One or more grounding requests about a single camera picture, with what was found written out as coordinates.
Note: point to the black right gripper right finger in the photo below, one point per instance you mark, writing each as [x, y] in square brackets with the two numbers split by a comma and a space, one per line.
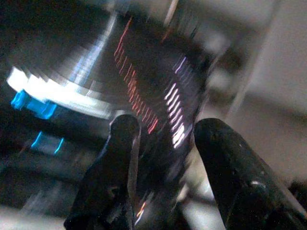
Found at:
[239, 177]

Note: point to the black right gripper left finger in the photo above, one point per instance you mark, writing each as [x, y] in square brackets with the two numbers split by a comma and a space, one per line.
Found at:
[105, 182]

